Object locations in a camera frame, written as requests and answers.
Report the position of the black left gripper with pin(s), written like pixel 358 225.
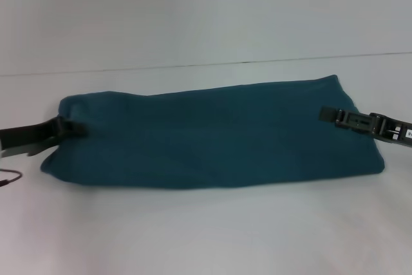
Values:
pixel 22 139

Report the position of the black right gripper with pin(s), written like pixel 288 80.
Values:
pixel 394 131

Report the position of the teal FREE! print t-shirt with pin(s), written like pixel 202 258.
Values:
pixel 209 136

